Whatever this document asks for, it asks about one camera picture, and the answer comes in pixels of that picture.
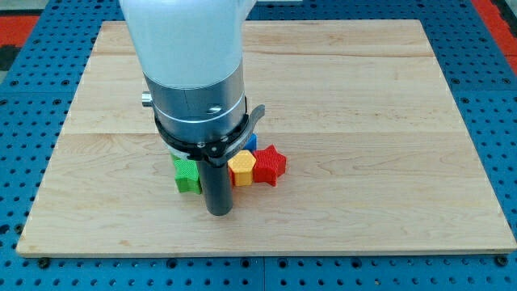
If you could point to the red star block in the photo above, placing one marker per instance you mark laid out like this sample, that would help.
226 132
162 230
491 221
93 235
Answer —
270 165

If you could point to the small red block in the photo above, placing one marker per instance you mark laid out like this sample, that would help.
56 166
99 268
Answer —
231 177

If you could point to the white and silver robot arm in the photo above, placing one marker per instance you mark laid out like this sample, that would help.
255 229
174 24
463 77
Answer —
191 56

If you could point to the light wooden board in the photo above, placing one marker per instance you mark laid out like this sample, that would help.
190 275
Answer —
379 159

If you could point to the blue cube block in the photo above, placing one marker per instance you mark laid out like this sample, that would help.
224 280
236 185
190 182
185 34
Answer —
252 143

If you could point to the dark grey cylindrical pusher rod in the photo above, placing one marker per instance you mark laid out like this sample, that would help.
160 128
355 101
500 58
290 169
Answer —
216 188

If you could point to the yellow hexagon block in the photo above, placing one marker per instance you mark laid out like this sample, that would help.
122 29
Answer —
241 168

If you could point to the green star block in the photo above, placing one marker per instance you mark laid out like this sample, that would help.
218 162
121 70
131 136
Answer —
186 175

